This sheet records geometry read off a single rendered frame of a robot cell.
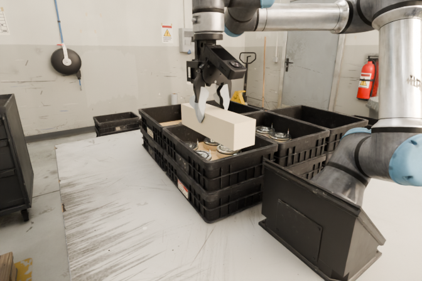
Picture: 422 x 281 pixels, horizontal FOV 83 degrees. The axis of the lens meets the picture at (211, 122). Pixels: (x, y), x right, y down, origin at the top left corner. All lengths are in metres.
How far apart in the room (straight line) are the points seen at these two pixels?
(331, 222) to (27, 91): 3.90
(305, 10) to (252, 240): 0.69
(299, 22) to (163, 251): 0.76
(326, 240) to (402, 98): 0.38
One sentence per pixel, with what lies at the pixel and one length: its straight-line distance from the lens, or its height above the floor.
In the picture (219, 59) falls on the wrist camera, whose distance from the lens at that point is 0.54.
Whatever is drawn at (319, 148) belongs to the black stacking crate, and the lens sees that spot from 1.11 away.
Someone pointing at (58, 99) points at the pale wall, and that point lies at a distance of 4.10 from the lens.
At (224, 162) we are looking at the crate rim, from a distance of 0.74.
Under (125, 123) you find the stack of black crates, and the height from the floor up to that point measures 0.55.
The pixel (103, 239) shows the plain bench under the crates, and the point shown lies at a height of 0.70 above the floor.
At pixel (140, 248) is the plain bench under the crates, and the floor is 0.70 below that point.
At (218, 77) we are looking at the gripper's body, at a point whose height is 1.19.
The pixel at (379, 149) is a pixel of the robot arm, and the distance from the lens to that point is 0.69.
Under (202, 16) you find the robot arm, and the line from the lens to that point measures 0.57.
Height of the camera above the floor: 1.25
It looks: 17 degrees down
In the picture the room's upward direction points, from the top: straight up
